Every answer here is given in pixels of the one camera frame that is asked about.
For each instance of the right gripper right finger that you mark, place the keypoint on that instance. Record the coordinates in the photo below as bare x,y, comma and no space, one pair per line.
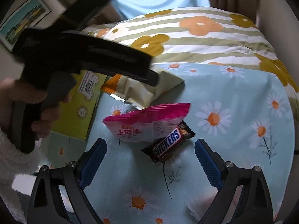
254,204

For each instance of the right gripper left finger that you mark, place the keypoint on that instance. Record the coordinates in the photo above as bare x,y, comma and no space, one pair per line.
46,204

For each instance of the orange cream chips bag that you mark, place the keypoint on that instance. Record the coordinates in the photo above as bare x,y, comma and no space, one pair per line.
139,94

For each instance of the snickers bar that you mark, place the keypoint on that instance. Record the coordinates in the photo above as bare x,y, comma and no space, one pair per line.
160,150

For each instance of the pink snack bag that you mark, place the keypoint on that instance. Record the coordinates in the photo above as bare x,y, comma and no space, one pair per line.
149,124

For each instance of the person's left hand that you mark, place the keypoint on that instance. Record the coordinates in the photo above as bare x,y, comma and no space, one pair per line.
14,90

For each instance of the framed landscape picture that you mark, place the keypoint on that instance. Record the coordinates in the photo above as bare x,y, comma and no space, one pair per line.
29,14

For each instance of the yellow-green cardboard box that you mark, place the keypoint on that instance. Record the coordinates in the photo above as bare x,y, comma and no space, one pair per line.
76,115

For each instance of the daisy print blue cloth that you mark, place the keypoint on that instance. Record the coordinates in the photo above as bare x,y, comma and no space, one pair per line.
242,114

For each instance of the floral striped duvet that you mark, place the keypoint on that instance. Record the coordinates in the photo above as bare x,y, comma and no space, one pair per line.
200,35

